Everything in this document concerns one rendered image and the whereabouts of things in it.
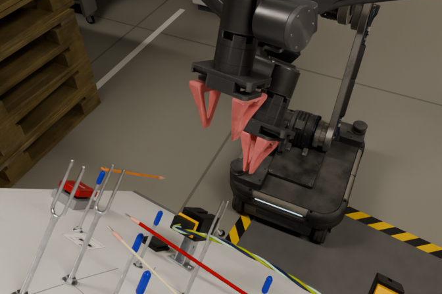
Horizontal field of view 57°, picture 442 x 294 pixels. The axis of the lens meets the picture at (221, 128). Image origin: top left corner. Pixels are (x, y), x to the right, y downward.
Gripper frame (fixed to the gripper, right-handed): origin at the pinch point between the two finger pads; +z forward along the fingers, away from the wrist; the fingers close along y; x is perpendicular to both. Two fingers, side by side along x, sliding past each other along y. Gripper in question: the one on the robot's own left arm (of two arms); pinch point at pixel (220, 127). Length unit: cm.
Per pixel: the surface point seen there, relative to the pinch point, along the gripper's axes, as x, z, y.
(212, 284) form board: -4.6, 23.1, 6.6
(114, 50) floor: 161, 50, -199
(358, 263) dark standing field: 117, 88, 13
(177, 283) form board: -11.0, 20.1, 4.3
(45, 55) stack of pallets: 74, 35, -155
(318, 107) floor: 194, 49, -48
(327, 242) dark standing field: 118, 86, -2
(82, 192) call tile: -8.7, 17.7, -20.0
